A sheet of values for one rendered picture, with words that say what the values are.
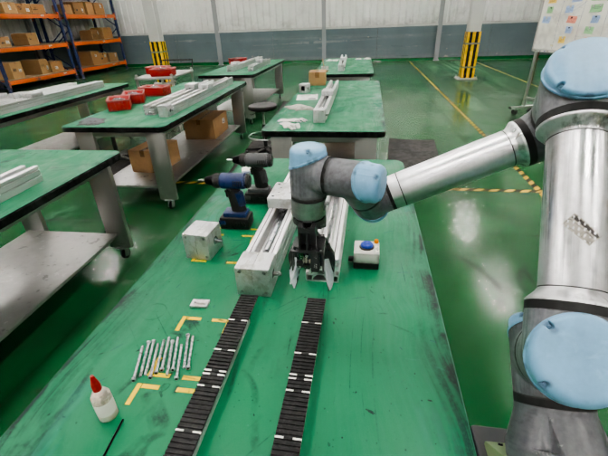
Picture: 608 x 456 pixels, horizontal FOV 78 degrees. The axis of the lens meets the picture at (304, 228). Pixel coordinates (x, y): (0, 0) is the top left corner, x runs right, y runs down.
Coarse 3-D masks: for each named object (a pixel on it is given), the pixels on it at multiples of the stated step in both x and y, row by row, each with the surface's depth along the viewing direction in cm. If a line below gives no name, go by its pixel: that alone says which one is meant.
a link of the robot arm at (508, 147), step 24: (528, 120) 70; (480, 144) 74; (504, 144) 72; (528, 144) 70; (408, 168) 79; (432, 168) 76; (456, 168) 74; (480, 168) 74; (504, 168) 74; (408, 192) 77; (432, 192) 77; (360, 216) 84; (384, 216) 84
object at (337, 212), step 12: (336, 204) 149; (348, 204) 160; (336, 216) 142; (324, 228) 135; (336, 228) 126; (336, 240) 119; (336, 252) 113; (336, 264) 112; (312, 276) 114; (336, 276) 113
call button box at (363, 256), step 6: (360, 246) 120; (378, 246) 120; (354, 252) 117; (360, 252) 117; (366, 252) 117; (372, 252) 117; (378, 252) 117; (348, 258) 122; (354, 258) 118; (360, 258) 118; (366, 258) 117; (372, 258) 117; (378, 258) 117; (354, 264) 119; (360, 264) 119; (366, 264) 119; (372, 264) 118; (378, 264) 118
